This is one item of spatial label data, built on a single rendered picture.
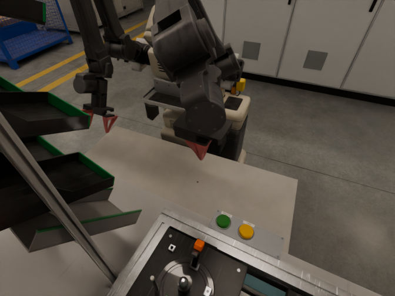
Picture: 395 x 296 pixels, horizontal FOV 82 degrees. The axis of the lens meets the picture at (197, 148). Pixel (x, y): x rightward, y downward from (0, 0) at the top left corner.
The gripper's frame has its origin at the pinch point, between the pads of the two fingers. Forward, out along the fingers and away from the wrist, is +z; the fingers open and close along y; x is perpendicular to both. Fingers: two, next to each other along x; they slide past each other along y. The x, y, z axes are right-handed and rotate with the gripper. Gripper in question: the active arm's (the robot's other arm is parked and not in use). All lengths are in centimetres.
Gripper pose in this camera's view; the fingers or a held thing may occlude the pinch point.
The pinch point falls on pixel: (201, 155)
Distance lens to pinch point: 50.6
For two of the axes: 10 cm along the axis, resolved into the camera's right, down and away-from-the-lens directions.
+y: 9.0, 3.1, -3.2
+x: 4.4, -6.2, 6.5
